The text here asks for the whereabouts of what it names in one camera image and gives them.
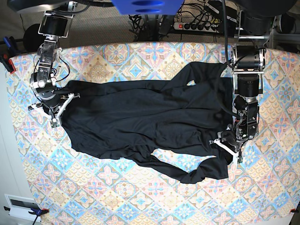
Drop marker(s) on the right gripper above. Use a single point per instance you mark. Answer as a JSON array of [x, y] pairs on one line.
[[51, 99]]

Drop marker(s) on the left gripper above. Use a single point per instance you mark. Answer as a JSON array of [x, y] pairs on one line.
[[229, 138]]

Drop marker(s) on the black t-shirt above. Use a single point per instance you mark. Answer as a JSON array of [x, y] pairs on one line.
[[166, 125]]

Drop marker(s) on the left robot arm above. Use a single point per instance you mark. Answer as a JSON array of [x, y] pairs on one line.
[[247, 62]]

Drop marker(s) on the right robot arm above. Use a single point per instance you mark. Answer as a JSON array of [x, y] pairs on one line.
[[55, 25]]

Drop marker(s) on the orange black clamp left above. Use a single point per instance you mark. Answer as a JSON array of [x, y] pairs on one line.
[[7, 63]]

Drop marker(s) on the black round speaker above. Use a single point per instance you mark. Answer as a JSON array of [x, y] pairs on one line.
[[31, 39]]

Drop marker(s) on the blue clamp upper left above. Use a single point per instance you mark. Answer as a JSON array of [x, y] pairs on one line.
[[8, 41]]

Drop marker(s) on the patterned tablecloth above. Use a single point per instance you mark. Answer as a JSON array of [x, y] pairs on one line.
[[81, 190]]

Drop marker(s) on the orange clamp lower right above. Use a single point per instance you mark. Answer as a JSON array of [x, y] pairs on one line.
[[294, 211]]

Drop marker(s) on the white power strip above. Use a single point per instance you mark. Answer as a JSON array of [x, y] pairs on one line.
[[203, 27]]

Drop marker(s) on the white floor vent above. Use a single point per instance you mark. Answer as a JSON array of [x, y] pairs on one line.
[[20, 207]]

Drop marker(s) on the blue orange clamp lower left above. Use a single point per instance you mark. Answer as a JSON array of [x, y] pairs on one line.
[[37, 212]]

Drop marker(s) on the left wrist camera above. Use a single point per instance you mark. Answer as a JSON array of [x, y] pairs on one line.
[[238, 159]]

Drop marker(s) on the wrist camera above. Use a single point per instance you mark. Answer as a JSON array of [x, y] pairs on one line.
[[238, 159], [55, 122]]

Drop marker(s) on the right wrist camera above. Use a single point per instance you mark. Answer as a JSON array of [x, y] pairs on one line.
[[55, 122]]

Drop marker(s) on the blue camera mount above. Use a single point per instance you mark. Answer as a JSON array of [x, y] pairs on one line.
[[147, 7]]

